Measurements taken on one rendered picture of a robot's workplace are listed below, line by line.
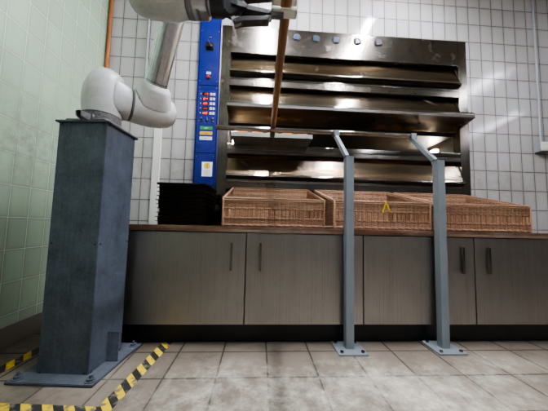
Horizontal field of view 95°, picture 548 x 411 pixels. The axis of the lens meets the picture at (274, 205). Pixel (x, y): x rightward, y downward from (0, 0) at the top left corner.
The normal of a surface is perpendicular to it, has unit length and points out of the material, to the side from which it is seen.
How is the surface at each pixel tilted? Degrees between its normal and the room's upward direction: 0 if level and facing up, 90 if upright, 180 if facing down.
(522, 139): 90
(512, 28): 90
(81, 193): 90
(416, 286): 90
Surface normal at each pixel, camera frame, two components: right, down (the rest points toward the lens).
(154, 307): 0.06, -0.07
